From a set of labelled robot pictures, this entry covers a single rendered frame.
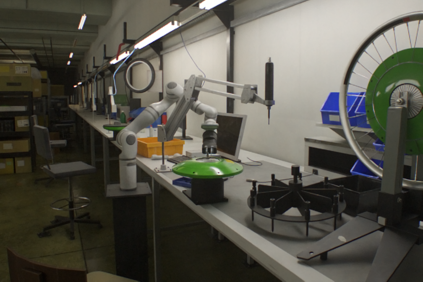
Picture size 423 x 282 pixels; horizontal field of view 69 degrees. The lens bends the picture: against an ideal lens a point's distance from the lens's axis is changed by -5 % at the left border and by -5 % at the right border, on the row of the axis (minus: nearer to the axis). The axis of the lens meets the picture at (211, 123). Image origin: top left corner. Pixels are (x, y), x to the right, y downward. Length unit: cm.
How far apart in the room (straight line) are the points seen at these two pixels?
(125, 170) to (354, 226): 122
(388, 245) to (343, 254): 14
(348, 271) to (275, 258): 20
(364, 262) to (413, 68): 56
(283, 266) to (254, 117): 189
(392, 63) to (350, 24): 93
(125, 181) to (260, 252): 103
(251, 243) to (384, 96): 61
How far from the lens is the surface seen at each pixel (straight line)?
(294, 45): 233
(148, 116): 188
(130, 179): 185
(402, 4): 183
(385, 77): 110
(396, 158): 101
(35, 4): 991
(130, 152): 182
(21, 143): 658
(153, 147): 244
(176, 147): 252
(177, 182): 169
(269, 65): 144
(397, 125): 100
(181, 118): 185
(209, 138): 166
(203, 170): 130
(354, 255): 105
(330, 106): 186
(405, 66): 107
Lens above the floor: 137
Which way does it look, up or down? 5 degrees down
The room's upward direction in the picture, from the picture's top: straight up
